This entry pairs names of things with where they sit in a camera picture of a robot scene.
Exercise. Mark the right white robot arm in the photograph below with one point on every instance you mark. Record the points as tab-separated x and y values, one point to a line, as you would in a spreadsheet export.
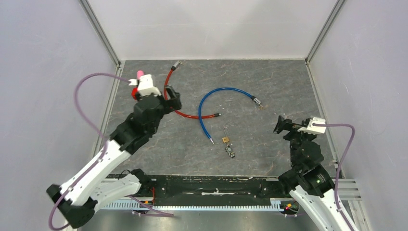
307	181

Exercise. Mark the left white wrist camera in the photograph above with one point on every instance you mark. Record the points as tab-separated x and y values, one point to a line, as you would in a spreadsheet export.
145	86

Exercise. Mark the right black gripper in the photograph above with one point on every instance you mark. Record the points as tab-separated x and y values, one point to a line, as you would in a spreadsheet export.
291	126

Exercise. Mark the blue cable lock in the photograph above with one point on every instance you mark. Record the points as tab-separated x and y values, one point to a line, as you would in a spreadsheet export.
229	99

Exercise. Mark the red cable lock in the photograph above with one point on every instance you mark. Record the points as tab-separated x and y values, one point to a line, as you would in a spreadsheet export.
172	69

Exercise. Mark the red round cap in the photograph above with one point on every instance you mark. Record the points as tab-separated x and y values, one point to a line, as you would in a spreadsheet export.
135	94

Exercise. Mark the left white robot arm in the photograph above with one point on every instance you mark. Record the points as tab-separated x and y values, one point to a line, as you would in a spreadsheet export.
79	198

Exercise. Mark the pink cylindrical tube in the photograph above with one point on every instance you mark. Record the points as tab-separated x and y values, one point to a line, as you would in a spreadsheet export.
140	73

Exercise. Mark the blue slotted cable duct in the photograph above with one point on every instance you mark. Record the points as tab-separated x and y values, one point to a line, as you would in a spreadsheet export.
128	204

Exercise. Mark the small black key bunch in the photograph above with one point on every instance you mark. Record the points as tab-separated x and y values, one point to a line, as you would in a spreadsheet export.
230	151

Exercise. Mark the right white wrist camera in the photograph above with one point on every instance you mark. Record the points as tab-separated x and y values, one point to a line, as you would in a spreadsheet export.
314	126

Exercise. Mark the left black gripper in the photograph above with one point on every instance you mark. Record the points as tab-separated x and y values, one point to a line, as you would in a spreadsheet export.
174	103

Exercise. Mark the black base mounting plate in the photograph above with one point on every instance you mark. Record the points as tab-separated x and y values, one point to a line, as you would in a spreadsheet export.
182	190

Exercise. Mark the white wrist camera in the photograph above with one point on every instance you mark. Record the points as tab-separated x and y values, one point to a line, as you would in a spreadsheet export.
145	86
314	126

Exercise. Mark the brass padlock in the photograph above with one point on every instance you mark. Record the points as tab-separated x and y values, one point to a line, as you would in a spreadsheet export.
226	138

